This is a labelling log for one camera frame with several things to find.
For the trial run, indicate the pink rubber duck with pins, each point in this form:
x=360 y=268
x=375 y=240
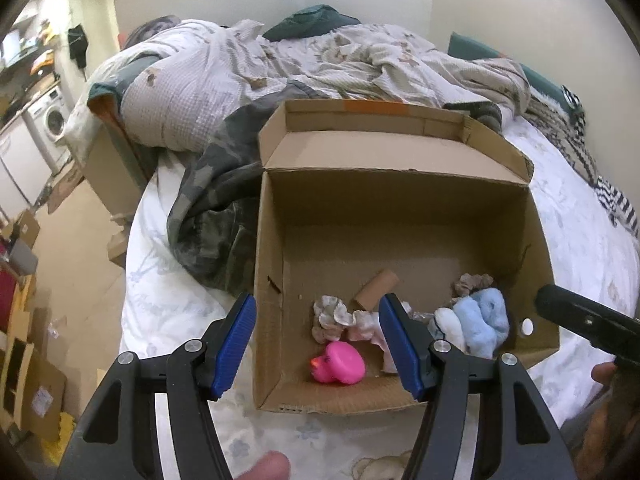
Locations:
x=340 y=362

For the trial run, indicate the person right hand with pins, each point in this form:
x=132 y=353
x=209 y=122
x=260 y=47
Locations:
x=609 y=448

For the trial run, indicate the white washing machine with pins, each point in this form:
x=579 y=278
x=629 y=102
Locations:
x=46 y=116

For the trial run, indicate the yellow foam mat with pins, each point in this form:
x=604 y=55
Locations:
x=54 y=450

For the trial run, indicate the person left hand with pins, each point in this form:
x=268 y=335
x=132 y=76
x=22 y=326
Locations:
x=272 y=466

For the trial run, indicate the patterned knit blanket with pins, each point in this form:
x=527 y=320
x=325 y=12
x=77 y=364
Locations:
x=552 y=121

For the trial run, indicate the black white striped cloth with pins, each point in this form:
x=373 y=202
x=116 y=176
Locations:
x=613 y=200

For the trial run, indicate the camouflage jacket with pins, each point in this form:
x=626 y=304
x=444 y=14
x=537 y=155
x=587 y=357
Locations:
x=212 y=227

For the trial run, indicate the white blue round plush pad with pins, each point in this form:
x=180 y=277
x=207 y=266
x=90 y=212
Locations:
x=448 y=326

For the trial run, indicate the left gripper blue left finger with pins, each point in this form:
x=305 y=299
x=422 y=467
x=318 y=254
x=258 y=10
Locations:
x=116 y=437

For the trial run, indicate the black hanging garment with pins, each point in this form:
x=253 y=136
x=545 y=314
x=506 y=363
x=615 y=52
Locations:
x=78 y=44

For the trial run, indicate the open brown cardboard box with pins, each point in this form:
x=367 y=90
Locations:
x=353 y=188

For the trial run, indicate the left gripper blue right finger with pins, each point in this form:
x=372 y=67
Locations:
x=517 y=437

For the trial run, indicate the flat cardboard pieces on floor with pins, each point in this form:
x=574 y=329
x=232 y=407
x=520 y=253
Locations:
x=32 y=388

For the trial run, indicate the dark green garment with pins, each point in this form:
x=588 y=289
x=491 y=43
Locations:
x=309 y=22

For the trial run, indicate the small cardboard box on floor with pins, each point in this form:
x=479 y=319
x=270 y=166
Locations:
x=25 y=227

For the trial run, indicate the light blue fluffy scrunchie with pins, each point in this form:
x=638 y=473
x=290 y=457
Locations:
x=484 y=321

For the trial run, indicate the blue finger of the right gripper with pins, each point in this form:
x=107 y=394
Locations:
x=605 y=329

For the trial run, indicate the small cardboard tube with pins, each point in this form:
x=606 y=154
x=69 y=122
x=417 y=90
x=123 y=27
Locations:
x=374 y=290

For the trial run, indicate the white bear print bedsheet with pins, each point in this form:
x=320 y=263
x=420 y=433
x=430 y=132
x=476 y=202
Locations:
x=165 y=307

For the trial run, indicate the crumpled beige bear duvet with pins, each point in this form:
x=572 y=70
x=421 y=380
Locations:
x=175 y=89

